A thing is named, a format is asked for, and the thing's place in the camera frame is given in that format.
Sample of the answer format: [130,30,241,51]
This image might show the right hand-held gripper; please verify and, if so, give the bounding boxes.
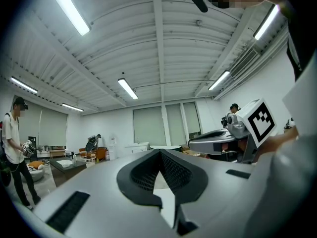
[188,98,278,164]

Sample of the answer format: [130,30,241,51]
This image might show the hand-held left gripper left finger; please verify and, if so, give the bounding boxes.
[32,148,179,238]

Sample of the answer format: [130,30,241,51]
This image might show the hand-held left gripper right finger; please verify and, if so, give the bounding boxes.
[160,149,273,238]

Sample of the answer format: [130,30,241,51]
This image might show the person's right forearm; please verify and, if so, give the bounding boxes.
[266,126,301,148]

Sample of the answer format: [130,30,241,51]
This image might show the dark low table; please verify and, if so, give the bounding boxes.
[49,156,88,180]

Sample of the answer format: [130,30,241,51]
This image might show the white water dispenser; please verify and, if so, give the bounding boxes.
[108,132,119,161]

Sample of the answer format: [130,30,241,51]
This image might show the ceiling tube light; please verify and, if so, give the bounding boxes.
[60,102,85,113]
[46,0,92,37]
[207,69,231,91]
[252,3,280,41]
[9,75,39,94]
[117,77,139,101]

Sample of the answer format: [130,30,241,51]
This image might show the person's grey trousers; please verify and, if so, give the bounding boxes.
[247,137,317,238]

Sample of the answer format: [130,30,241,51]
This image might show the ceiling air conditioner vent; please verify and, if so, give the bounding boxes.
[229,47,261,78]

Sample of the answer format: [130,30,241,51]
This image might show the person's black shirt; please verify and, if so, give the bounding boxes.
[272,0,317,82]

